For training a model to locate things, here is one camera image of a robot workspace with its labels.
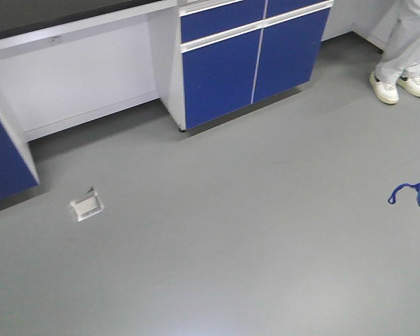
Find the white lab bench frame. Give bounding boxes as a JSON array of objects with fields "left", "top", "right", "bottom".
[{"left": 0, "top": 0, "right": 183, "bottom": 186}]

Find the right white sneaker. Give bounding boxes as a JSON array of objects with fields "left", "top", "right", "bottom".
[{"left": 397, "top": 76, "right": 420, "bottom": 98}]

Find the white sneaker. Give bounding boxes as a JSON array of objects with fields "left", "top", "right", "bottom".
[
  {"left": 369, "top": 72, "right": 399, "bottom": 105},
  {"left": 397, "top": 76, "right": 420, "bottom": 98}
]

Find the blue door lab cabinet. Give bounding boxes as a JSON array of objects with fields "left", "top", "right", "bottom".
[{"left": 159, "top": 0, "right": 335, "bottom": 133}]

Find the left white sneaker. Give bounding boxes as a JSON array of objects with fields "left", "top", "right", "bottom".
[{"left": 369, "top": 72, "right": 399, "bottom": 105}]

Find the person in white trousers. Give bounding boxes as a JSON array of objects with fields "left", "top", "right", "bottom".
[{"left": 374, "top": 0, "right": 420, "bottom": 84}]

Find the white floor outlet box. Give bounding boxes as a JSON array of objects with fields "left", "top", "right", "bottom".
[{"left": 69, "top": 187, "right": 104, "bottom": 223}]

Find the blue left cabinet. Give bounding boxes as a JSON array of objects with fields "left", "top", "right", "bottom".
[{"left": 0, "top": 116, "right": 39, "bottom": 201}]

